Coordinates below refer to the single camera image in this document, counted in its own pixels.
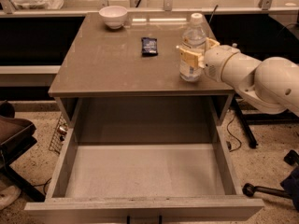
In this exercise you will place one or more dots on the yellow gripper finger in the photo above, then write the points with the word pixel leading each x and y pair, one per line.
pixel 194 59
pixel 211 43

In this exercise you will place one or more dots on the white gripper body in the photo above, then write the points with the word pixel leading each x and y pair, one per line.
pixel 214 61

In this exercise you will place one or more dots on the clear plastic water bottle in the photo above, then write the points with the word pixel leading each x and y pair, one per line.
pixel 194 38

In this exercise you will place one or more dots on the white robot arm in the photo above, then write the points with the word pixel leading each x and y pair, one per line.
pixel 271 85

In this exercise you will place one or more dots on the grey cabinet with glossy top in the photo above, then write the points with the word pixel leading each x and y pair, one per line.
pixel 104 62

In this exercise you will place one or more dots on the open grey top drawer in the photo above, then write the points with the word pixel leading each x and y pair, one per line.
pixel 144 183

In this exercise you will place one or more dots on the dark blue snack packet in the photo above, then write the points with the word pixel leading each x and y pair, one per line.
pixel 149 46

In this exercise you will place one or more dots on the black metal stand leg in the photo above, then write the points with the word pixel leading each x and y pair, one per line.
pixel 248 133

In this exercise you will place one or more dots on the white ceramic bowl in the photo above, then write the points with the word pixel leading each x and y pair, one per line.
pixel 113 17

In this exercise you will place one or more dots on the dark chair at left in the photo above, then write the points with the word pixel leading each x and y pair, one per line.
pixel 16 137

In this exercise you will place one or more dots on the white cloth on floor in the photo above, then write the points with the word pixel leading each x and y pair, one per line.
pixel 9 196

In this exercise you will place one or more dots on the wire mesh basket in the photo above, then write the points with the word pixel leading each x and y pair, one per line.
pixel 59 136

